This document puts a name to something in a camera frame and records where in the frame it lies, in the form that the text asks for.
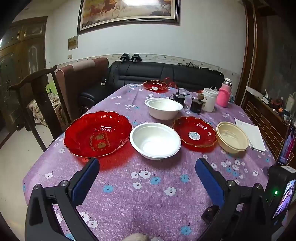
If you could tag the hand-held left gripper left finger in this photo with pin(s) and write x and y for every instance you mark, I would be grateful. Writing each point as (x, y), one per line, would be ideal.
(85, 180)

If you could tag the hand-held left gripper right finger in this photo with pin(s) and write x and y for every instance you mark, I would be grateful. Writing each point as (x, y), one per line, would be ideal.
(209, 180)

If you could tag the cream ribbed bowl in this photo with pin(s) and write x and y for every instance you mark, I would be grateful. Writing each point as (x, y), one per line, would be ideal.
(231, 143)

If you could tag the large red scalloped plate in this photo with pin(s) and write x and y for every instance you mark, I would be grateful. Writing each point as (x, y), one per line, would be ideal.
(97, 129)

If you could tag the red scalloped plate with sticker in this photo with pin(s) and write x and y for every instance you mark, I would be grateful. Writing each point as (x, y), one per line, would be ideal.
(152, 84)
(185, 129)

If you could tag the white bowl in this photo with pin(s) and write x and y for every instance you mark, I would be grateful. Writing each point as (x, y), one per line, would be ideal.
(155, 143)
(161, 113)

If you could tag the smartphone with lit screen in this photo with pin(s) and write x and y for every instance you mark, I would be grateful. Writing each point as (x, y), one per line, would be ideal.
(288, 143)

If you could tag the white paper booklet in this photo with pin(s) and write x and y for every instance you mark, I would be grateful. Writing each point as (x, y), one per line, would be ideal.
(254, 134)

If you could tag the purple floral tablecloth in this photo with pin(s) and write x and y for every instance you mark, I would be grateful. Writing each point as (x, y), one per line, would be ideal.
(150, 197)

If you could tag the wooden sideboard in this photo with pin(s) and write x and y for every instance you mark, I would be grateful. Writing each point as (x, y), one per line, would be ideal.
(261, 115)

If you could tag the black motor with wooden spool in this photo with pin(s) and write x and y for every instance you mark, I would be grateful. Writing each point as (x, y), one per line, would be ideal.
(196, 107)

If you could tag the white fluffy cloth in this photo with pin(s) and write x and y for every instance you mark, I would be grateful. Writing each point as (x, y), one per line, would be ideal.
(136, 237)

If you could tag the white plastic jar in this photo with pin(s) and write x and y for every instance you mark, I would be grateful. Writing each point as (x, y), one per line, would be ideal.
(210, 102)

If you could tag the white plastic jug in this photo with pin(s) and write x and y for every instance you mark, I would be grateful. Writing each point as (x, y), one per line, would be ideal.
(291, 102)

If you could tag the floral seat cushion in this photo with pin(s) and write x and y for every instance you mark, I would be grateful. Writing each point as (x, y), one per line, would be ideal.
(39, 111)

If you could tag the pink knit-covered bottle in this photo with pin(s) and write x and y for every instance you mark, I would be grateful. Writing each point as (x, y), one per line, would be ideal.
(223, 97)

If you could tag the dark wooden chair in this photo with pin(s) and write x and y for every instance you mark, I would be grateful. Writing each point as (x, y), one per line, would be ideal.
(41, 97)

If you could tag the green cloth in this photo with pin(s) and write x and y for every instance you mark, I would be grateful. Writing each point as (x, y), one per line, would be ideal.
(51, 89)

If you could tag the small black silver gadget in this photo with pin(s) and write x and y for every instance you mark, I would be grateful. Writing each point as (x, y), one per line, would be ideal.
(103, 82)

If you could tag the brown armchair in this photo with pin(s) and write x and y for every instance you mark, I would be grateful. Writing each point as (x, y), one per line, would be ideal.
(81, 78)

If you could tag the black leather sofa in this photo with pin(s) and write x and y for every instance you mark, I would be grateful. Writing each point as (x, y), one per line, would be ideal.
(138, 71)

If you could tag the black device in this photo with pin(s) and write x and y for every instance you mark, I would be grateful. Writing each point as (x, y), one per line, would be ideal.
(124, 58)
(136, 58)

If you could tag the small framed sign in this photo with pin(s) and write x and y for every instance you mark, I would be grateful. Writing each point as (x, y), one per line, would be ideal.
(72, 42)

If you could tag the wooden cabinet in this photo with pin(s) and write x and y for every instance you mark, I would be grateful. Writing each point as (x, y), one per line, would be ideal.
(20, 58)

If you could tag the framed painting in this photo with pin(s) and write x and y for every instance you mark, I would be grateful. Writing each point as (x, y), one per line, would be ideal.
(127, 11)

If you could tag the wooden partition frame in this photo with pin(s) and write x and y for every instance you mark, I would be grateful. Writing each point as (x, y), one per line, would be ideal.
(251, 46)

